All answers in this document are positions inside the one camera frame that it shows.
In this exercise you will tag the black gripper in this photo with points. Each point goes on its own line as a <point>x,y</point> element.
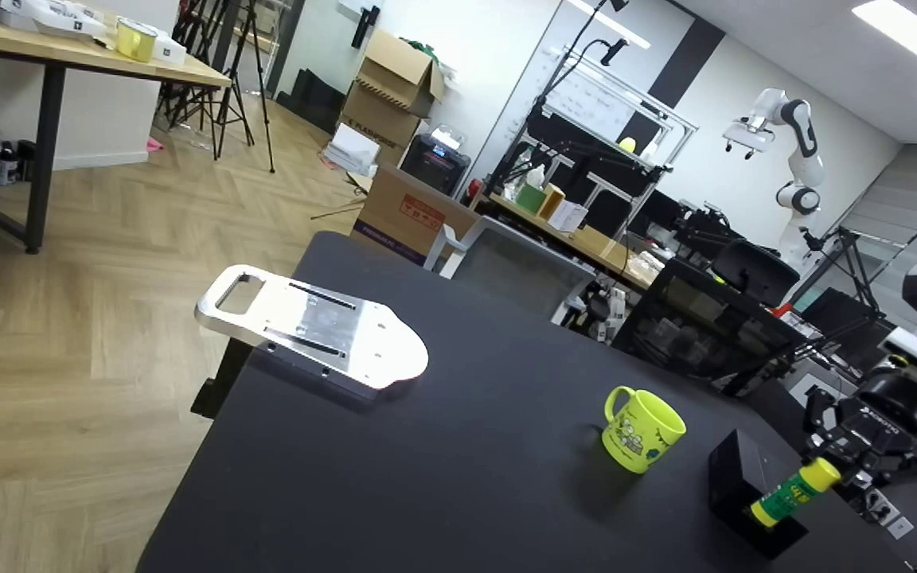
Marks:
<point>889,418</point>

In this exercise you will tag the green yellow glue stick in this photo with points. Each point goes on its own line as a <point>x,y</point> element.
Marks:
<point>793,496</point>

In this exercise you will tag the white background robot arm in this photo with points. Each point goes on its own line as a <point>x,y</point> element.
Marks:
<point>788,144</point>

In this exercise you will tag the green cup with print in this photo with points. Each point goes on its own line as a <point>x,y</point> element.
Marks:
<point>642,428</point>

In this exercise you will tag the black angled box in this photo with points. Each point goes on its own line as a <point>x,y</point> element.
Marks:
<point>739,482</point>

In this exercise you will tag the black plastic crate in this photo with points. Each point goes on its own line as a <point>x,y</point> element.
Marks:
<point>708,323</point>

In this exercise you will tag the grey chair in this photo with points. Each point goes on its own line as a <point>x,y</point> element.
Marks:
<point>509,265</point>

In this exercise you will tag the black shelf rack with whiteboard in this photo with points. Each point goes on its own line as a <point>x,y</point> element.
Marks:
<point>596,139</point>

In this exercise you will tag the cardboard box with red print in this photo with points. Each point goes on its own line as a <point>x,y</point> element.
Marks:
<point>412,211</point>

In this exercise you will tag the black device box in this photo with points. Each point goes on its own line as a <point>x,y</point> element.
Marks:
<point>434,162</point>

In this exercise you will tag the white mandoline slicer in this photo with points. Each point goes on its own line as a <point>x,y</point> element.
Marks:
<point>311,323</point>

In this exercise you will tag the plain brown cardboard box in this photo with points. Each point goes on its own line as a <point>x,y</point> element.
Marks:
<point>380,116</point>

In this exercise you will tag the small cardboard box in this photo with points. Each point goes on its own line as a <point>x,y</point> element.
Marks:
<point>400,67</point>

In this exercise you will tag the yellow transparent container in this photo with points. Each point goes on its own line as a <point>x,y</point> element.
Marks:
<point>131,42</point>

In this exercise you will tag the wooden desk with black legs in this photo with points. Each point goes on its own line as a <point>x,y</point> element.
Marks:
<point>45,66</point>

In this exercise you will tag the white items pile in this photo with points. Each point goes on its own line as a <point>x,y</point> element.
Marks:
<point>50,16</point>

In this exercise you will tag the black camera tripod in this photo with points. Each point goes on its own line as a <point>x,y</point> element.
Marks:
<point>230,74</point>

